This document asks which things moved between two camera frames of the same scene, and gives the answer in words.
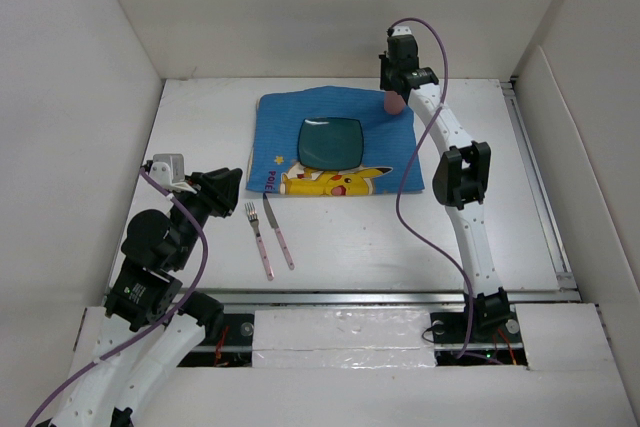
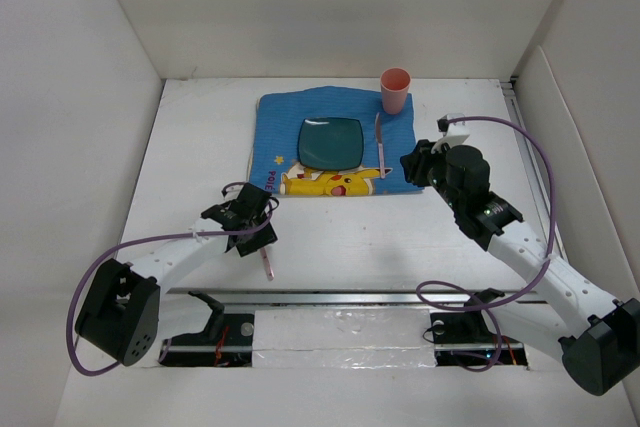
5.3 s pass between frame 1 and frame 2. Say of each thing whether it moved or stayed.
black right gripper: moved
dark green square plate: stayed
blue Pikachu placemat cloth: stayed
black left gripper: moved
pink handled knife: moved
